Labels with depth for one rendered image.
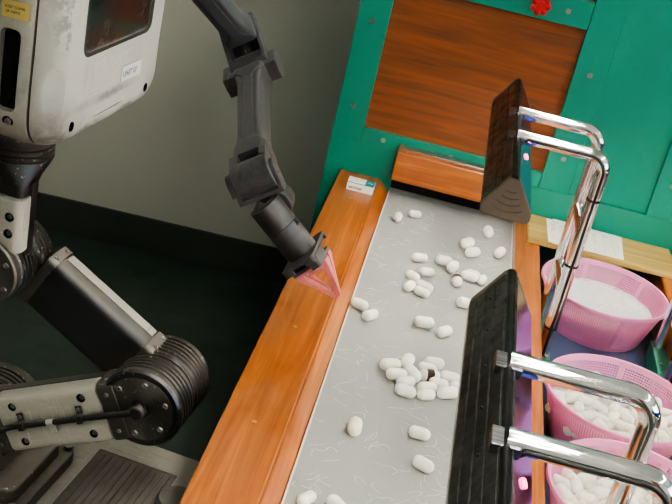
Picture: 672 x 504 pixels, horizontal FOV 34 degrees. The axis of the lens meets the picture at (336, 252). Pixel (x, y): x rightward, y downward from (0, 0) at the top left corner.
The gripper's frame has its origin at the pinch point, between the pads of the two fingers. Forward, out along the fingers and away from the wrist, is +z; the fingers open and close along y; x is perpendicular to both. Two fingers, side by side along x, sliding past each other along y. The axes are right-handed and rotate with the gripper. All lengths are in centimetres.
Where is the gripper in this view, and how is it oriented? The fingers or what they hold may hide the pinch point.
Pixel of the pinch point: (335, 292)
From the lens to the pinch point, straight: 187.3
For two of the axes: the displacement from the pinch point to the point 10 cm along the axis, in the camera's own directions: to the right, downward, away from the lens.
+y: 1.6, -4.2, 8.9
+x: -7.8, 5.0, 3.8
